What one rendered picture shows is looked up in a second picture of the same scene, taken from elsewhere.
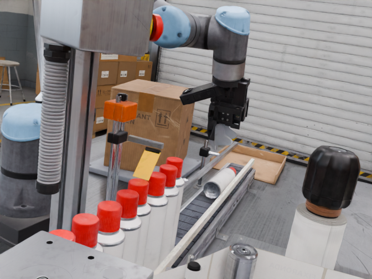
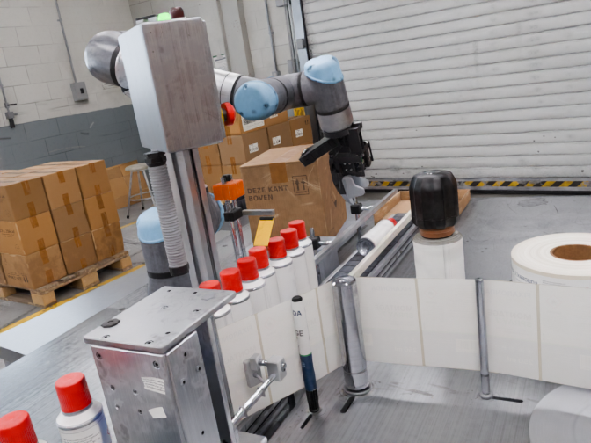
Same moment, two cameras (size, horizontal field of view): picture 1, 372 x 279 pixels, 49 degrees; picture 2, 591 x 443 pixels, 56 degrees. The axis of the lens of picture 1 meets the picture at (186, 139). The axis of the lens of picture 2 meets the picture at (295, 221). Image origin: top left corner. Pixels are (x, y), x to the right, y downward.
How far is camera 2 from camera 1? 0.36 m
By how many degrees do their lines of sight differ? 10
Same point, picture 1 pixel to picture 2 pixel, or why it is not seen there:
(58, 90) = (164, 188)
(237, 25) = (325, 76)
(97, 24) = (177, 129)
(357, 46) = (575, 13)
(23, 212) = not seen: hidden behind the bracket
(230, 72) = (335, 122)
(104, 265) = (203, 294)
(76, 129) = (194, 217)
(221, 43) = (317, 97)
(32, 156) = not seen: hidden behind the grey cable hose
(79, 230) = not seen: hidden behind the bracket
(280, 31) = (463, 26)
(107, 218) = (229, 281)
